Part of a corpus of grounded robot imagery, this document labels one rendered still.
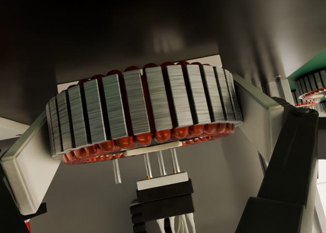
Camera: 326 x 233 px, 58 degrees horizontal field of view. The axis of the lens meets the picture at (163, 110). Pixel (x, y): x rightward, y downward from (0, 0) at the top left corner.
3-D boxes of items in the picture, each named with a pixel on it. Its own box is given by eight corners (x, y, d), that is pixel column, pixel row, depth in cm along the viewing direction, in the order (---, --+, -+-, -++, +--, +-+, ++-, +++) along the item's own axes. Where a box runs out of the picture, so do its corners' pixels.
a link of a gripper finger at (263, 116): (267, 108, 13) (285, 105, 13) (225, 74, 19) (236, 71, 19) (270, 169, 14) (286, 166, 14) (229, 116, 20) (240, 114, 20)
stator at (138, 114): (2, 83, 13) (9, 169, 12) (254, 37, 13) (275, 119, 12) (78, 120, 24) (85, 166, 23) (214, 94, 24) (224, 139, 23)
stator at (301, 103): (297, 97, 76) (301, 110, 75) (257, 103, 74) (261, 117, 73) (327, 84, 65) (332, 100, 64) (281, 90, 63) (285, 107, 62)
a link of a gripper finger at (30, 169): (37, 214, 13) (20, 217, 13) (69, 147, 20) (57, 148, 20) (14, 156, 12) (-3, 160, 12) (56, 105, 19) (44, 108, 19)
